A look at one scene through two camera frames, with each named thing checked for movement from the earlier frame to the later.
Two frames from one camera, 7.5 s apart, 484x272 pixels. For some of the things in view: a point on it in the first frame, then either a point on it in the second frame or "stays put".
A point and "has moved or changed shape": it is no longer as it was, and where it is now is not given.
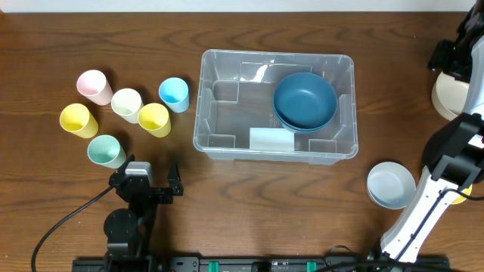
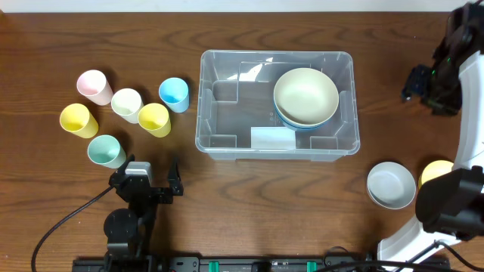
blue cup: [175, 93] stays put
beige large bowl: [449, 95] has moved or changed shape
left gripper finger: [175, 180] stays put
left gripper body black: [160, 197] stays put
